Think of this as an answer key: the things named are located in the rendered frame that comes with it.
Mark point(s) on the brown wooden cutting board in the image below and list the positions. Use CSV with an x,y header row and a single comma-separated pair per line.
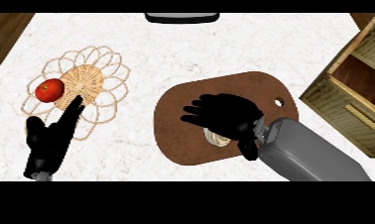
x,y
195,129

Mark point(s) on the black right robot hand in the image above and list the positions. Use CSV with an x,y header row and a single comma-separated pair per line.
x,y
229,115

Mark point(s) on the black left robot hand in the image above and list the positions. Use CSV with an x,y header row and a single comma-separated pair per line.
x,y
49,142

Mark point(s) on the pale cupcake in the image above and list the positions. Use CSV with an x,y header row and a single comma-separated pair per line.
x,y
216,139

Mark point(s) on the wicker basket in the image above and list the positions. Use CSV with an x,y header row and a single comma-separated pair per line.
x,y
83,84

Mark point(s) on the red tomato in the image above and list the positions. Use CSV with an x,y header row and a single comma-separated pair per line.
x,y
49,90

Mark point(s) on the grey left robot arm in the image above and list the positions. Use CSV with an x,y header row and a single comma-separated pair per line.
x,y
43,177

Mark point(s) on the open wooden drawer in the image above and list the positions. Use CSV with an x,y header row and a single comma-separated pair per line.
x,y
349,89

